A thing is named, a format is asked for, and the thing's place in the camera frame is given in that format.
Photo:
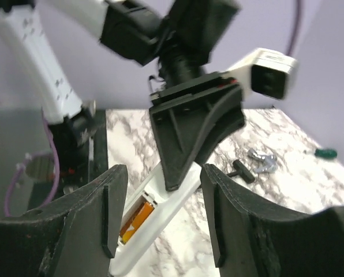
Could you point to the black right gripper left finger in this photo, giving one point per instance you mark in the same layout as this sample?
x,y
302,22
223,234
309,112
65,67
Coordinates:
x,y
75,235

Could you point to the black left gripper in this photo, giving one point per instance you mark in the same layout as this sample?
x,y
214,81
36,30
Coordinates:
x,y
190,119

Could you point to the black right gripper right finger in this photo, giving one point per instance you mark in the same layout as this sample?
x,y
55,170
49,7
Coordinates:
x,y
252,236

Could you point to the white remote control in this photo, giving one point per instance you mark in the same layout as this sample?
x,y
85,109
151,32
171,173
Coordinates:
x,y
166,205

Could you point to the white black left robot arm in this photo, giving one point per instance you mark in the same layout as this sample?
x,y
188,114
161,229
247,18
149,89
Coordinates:
x,y
180,42

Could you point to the black cable connector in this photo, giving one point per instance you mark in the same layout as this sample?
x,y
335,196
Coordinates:
x,y
242,171

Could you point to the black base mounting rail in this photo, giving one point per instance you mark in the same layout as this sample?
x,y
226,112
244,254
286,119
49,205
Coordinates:
x,y
91,163

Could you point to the silver metal bracket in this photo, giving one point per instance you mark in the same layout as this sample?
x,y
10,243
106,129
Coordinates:
x,y
268,163

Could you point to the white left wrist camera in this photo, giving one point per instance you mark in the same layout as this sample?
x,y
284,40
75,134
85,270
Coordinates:
x,y
264,71

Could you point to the green handled screwdriver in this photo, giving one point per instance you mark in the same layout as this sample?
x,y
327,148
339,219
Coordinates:
x,y
323,153

